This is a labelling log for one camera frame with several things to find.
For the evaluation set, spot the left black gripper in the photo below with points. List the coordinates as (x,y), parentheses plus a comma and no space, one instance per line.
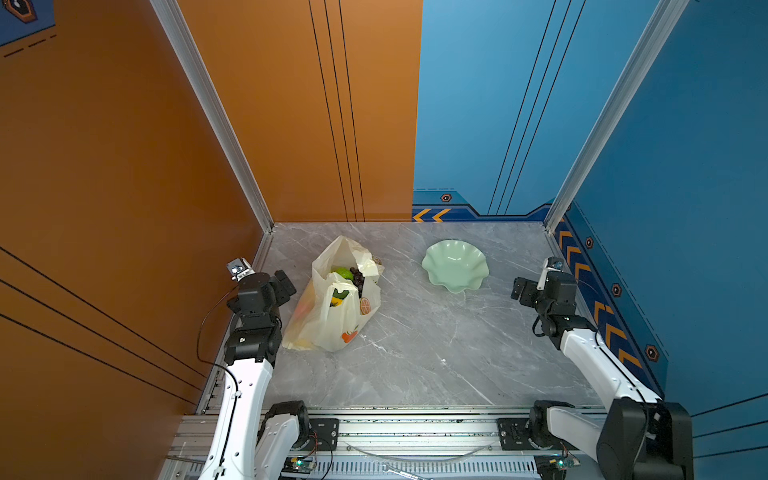
(281,296)

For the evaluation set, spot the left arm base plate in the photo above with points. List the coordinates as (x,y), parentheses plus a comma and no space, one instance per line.
(323,435)

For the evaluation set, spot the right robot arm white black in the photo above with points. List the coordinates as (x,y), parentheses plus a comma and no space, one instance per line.
(642,436)

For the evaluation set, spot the left aluminium corner post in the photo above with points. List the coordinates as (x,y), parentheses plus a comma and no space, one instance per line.
(178,33)

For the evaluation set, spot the green circuit board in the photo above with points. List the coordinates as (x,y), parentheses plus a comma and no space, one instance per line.
(299,467)
(555,467)

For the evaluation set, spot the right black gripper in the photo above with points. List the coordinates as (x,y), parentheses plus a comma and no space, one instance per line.
(530,288)

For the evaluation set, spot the cream plastic bag orange print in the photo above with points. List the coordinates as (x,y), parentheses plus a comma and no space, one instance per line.
(314,324)

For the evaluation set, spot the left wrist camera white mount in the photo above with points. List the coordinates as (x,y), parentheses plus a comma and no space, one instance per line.
(239,268)

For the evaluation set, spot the right aluminium corner post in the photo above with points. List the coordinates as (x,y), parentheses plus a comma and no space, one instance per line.
(654,36)

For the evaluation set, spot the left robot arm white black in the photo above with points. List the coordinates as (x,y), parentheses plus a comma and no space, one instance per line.
(246,443)

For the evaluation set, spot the aluminium corner post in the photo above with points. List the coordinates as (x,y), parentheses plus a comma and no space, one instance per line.
(654,36)
(178,33)

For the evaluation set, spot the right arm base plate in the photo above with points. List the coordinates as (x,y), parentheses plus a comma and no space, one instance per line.
(514,435)

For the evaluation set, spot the right green circuit board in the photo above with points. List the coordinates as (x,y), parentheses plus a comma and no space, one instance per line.
(555,467)

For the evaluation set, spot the dark purple grape bunch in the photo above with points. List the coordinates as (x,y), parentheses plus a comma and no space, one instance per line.
(358,280)

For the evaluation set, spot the green leaf-shaped plate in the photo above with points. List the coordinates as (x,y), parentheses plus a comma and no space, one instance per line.
(455,265)

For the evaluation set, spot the yellow banana bunch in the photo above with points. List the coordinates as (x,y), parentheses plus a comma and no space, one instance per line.
(338,297)

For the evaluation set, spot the aluminium front rail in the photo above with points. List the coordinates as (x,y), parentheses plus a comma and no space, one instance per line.
(394,444)

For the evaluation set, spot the green kiwi half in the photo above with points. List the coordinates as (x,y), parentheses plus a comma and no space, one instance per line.
(345,273)

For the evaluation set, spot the left green circuit board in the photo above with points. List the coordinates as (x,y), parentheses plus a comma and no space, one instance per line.
(299,467)

